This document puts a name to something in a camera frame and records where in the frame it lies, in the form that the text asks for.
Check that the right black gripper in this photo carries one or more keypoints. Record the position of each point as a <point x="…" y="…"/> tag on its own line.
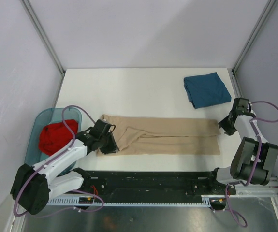
<point x="228" y="130"/>

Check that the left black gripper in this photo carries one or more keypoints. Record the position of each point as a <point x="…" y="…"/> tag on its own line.
<point x="112" y="147"/>

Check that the beige t shirt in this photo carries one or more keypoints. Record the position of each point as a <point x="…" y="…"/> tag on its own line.
<point x="169" y="136"/>

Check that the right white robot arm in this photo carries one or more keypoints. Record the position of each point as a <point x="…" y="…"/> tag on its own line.
<point x="255" y="157"/>

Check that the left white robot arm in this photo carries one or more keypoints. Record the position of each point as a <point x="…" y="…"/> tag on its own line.
<point x="34" y="186"/>

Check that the folded blue t shirt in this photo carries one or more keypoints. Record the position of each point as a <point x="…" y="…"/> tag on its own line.
<point x="206" y="90"/>

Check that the red t shirt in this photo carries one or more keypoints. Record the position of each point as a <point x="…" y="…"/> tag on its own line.
<point x="54" y="137"/>

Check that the teal plastic bin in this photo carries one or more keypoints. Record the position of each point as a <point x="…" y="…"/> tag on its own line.
<point x="72" y="117"/>

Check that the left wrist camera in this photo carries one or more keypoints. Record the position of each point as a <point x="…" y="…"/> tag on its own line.
<point x="101" y="128"/>

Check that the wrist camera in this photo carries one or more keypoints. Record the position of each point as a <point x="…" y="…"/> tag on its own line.
<point x="241" y="104"/>
<point x="101" y="128"/>

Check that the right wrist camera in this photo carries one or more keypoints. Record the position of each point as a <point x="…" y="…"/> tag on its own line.
<point x="241" y="104"/>

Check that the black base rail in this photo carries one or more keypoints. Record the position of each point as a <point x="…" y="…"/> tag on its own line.
<point x="155" y="185"/>

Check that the white cable duct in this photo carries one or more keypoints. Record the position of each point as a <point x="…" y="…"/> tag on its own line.
<point x="80" y="200"/>

